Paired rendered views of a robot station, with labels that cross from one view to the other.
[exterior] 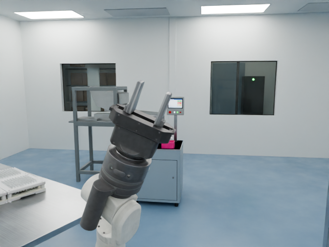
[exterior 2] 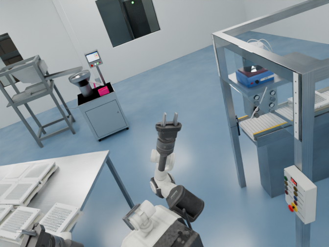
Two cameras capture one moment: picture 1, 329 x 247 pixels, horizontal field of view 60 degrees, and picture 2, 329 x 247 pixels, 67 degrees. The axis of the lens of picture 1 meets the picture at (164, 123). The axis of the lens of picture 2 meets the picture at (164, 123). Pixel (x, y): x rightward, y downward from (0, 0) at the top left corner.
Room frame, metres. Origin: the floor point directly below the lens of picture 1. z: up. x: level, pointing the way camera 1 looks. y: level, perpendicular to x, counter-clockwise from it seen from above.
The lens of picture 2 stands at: (-0.42, 0.34, 2.13)
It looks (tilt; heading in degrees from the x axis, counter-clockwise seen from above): 30 degrees down; 343
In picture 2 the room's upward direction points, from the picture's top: 19 degrees counter-clockwise
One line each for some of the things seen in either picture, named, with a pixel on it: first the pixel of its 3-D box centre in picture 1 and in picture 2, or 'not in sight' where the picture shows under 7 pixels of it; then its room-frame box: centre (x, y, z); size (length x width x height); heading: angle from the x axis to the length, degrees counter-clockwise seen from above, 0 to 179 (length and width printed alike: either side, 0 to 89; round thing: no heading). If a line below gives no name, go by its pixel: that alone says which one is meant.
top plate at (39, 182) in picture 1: (19, 183); (37, 171); (1.85, 0.99, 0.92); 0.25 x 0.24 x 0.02; 140
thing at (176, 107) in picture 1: (175, 119); (98, 69); (3.85, -0.15, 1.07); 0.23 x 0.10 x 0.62; 83
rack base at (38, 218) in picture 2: not in sight; (21, 226); (1.29, 1.14, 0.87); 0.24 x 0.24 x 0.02; 43
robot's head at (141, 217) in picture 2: not in sight; (143, 216); (0.34, 0.33, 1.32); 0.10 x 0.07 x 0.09; 110
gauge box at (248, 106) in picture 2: not in sight; (260, 100); (0.87, -0.81, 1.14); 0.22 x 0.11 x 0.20; 75
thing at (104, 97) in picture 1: (115, 135); (53, 100); (4.36, 0.77, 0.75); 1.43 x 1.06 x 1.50; 83
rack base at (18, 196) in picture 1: (19, 189); (40, 175); (1.85, 0.99, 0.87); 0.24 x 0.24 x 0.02; 50
